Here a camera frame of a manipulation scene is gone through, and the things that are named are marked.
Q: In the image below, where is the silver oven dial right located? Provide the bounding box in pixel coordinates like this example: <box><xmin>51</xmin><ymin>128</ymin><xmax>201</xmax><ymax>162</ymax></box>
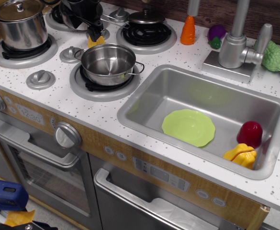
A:
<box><xmin>54</xmin><ymin>122</ymin><xmax>82</xmax><ymax>148</ymax></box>

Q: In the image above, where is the steel saucepan on back burner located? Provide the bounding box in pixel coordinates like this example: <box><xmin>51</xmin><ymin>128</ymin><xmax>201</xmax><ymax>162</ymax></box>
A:
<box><xmin>59</xmin><ymin>0</ymin><xmax>130</xmax><ymax>32</ymax></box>

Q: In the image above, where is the yellow toy corn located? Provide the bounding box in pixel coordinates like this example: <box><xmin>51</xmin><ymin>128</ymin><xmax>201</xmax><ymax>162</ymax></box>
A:
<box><xmin>88</xmin><ymin>35</ymin><xmax>105</xmax><ymax>48</ymax></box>

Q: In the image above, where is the oven door with handle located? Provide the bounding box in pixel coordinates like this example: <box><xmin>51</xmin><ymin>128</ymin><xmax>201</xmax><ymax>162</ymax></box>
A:
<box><xmin>0</xmin><ymin>114</ymin><xmax>102</xmax><ymax>230</ymax></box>

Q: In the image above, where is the red plastic cup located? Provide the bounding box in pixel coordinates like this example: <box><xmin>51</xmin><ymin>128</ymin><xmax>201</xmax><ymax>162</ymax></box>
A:
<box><xmin>236</xmin><ymin>121</ymin><xmax>263</xmax><ymax>149</ymax></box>

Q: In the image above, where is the silver stove knob middle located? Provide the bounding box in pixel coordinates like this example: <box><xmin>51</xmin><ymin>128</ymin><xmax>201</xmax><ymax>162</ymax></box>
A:
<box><xmin>59</xmin><ymin>46</ymin><xmax>86</xmax><ymax>64</ymax></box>

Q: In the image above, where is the yellow toy bell pepper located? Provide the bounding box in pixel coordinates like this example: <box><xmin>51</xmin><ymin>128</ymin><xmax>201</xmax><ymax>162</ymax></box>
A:
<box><xmin>223</xmin><ymin>143</ymin><xmax>257</xmax><ymax>169</ymax></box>

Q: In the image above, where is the back left stove burner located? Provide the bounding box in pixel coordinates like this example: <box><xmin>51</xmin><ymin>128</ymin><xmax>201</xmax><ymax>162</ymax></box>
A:
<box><xmin>45</xmin><ymin>5</ymin><xmax>88</xmax><ymax>32</ymax></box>

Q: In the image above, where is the silver stove knob back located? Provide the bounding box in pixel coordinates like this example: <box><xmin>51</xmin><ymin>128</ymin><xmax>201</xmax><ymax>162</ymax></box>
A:
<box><xmin>109</xmin><ymin>7</ymin><xmax>129</xmax><ymax>23</ymax></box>

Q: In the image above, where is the silver sink basin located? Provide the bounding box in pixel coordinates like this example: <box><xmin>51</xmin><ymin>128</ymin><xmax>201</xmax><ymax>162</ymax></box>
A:
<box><xmin>117</xmin><ymin>65</ymin><xmax>280</xmax><ymax>180</ymax></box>

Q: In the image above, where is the back right stove burner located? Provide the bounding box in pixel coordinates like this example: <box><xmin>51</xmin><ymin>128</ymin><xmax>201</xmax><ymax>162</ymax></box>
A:
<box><xmin>116</xmin><ymin>23</ymin><xmax>177</xmax><ymax>55</ymax></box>

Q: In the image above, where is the blue clamp tool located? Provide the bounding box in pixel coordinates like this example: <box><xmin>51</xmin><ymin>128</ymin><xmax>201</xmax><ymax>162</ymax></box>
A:
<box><xmin>0</xmin><ymin>180</ymin><xmax>29</xmax><ymax>211</ymax></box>

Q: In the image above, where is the stove burner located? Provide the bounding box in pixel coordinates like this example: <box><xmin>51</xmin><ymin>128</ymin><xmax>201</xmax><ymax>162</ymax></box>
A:
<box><xmin>0</xmin><ymin>34</ymin><xmax>58</xmax><ymax>69</ymax></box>
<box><xmin>45</xmin><ymin>5</ymin><xmax>88</xmax><ymax>32</ymax></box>
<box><xmin>69</xmin><ymin>64</ymin><xmax>140</xmax><ymax>102</ymax></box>
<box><xmin>116</xmin><ymin>23</ymin><xmax>177</xmax><ymax>55</ymax></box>

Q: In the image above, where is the grey cylinder above carrot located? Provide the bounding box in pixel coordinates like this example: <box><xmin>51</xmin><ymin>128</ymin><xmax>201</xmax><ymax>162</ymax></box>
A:
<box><xmin>187</xmin><ymin>0</ymin><xmax>201</xmax><ymax>16</ymax></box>

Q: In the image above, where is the yellow tape piece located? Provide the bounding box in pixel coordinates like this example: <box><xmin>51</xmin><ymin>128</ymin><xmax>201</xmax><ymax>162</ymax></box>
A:
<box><xmin>4</xmin><ymin>210</ymin><xmax>35</xmax><ymax>227</ymax></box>

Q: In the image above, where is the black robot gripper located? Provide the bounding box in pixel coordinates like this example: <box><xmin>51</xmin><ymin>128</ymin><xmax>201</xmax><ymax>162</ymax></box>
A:
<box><xmin>59</xmin><ymin>0</ymin><xmax>105</xmax><ymax>42</ymax></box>

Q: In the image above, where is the front right stove burner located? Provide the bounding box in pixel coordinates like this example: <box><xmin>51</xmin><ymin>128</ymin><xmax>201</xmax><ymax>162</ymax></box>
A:
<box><xmin>69</xmin><ymin>64</ymin><xmax>140</xmax><ymax>102</ymax></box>

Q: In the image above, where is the purple toy eggplant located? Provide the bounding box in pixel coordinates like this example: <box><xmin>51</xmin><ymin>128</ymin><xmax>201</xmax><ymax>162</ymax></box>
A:
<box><xmin>207</xmin><ymin>24</ymin><xmax>226</xmax><ymax>49</ymax></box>

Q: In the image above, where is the green toy lettuce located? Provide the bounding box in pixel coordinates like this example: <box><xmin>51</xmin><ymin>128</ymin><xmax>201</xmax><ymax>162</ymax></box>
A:
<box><xmin>261</xmin><ymin>41</ymin><xmax>280</xmax><ymax>72</ymax></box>

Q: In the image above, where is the front left stove burner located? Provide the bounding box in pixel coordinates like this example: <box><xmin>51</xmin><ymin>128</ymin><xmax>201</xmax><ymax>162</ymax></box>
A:
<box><xmin>0</xmin><ymin>34</ymin><xmax>58</xmax><ymax>69</ymax></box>

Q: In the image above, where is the steel pan on front burner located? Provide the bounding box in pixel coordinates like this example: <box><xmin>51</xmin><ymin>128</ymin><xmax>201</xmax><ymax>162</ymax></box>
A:
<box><xmin>74</xmin><ymin>44</ymin><xmax>145</xmax><ymax>86</ymax></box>

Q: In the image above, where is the dark pot lid with knob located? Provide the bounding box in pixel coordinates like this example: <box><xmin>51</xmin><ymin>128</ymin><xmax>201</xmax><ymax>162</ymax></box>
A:
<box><xmin>127</xmin><ymin>9</ymin><xmax>165</xmax><ymax>24</ymax></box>

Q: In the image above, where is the orange toy carrot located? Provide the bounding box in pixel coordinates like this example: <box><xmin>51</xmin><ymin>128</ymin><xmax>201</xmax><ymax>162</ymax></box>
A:
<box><xmin>180</xmin><ymin>16</ymin><xmax>195</xmax><ymax>45</ymax></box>

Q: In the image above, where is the green plastic plate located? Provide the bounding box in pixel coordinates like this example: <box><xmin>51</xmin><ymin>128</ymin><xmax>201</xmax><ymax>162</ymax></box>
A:
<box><xmin>162</xmin><ymin>109</ymin><xmax>216</xmax><ymax>147</ymax></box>

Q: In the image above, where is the tall steel pot with lid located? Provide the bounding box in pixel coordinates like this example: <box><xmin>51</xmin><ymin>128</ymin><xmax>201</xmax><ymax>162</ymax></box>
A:
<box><xmin>0</xmin><ymin>0</ymin><xmax>53</xmax><ymax>51</ymax></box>

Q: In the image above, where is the dishwasher door with handle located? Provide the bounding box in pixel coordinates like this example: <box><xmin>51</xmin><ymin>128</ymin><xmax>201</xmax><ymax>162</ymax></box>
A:
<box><xmin>89</xmin><ymin>155</ymin><xmax>241</xmax><ymax>230</ymax></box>

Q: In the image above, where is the silver toy faucet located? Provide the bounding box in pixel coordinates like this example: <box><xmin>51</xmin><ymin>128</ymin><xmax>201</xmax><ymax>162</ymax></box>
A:
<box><xmin>202</xmin><ymin>0</ymin><xmax>273</xmax><ymax>84</ymax></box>

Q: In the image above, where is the silver stove knob front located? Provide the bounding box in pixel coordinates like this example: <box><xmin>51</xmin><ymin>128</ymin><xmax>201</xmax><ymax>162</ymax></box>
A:
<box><xmin>26</xmin><ymin>70</ymin><xmax>56</xmax><ymax>90</ymax></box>

